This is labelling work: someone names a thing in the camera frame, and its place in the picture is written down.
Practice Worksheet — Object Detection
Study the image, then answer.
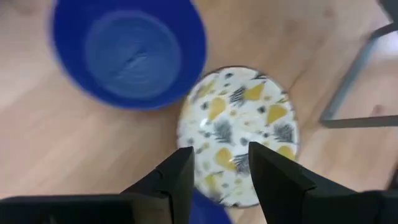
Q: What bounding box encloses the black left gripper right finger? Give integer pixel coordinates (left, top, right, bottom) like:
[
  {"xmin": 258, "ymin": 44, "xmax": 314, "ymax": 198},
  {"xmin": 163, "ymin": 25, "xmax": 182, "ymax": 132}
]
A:
[{"xmin": 248, "ymin": 141, "xmax": 369, "ymax": 224}]

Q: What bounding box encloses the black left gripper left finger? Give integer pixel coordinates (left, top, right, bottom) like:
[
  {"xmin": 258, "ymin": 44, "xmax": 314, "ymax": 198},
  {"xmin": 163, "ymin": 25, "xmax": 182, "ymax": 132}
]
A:
[{"xmin": 120, "ymin": 146, "xmax": 196, "ymax": 224}]

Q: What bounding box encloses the blue mini bowl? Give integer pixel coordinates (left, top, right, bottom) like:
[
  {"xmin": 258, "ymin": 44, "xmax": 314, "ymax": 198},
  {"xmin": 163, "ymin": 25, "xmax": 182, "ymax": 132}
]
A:
[
  {"xmin": 49, "ymin": 0, "xmax": 208, "ymax": 112},
  {"xmin": 188, "ymin": 188, "xmax": 234, "ymax": 224}
]

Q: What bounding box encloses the yellow pear pattern mini bowl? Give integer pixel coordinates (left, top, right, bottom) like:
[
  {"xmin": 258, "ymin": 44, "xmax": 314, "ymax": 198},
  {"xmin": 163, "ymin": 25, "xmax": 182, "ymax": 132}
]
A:
[{"xmin": 176, "ymin": 65, "xmax": 301, "ymax": 208}]

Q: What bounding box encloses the grey perforated metal shelf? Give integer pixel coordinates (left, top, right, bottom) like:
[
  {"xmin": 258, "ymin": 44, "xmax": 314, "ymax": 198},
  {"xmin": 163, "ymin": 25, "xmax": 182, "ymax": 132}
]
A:
[{"xmin": 318, "ymin": 0, "xmax": 398, "ymax": 129}]

